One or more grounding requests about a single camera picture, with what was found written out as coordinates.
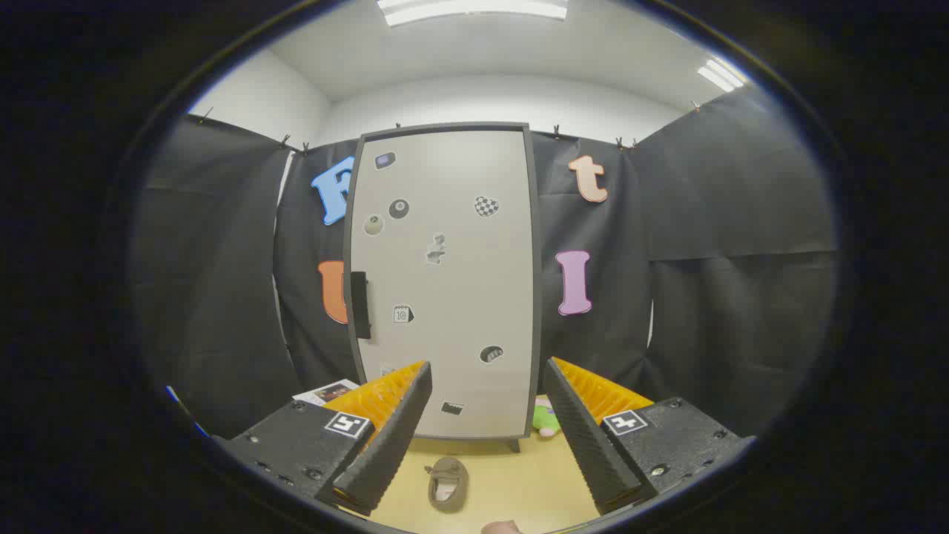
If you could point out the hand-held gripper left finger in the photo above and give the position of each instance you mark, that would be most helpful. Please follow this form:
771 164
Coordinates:
393 445

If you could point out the brown fluffy shoe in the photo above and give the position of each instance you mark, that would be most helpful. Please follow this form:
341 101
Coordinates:
448 483

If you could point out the small ceiling light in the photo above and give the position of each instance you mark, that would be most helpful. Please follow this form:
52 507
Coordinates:
721 74

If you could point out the light grey shoe cabinet door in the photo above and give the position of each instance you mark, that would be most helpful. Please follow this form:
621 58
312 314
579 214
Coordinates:
460 297

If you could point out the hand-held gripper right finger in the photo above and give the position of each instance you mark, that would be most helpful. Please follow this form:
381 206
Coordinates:
586 445

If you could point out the black backdrop cloth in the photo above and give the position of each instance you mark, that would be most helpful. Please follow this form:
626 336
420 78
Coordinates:
222 297

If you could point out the green plush toy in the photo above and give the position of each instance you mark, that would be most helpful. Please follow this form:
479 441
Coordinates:
547 421

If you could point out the dark grey shoe cabinet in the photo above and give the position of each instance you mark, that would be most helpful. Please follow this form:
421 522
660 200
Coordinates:
536 282

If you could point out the long ceiling light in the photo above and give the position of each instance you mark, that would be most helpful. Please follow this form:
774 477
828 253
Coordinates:
474 9

